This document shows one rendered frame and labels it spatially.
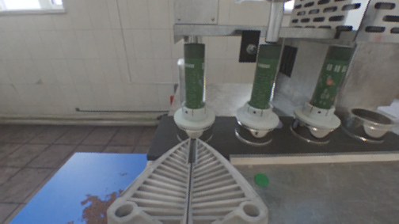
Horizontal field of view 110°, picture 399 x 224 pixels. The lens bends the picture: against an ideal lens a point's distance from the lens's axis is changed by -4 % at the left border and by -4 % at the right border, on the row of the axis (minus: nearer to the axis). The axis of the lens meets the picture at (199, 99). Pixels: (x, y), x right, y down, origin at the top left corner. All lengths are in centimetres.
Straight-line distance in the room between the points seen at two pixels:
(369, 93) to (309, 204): 31
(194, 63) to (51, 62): 227
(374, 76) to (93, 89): 225
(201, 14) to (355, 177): 36
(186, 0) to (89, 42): 181
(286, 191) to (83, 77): 219
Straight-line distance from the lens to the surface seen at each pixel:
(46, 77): 255
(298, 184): 27
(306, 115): 32
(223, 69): 178
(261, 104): 26
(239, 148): 27
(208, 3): 32
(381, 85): 49
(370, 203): 31
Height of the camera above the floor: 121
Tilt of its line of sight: 25 degrees down
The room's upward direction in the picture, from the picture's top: 1 degrees clockwise
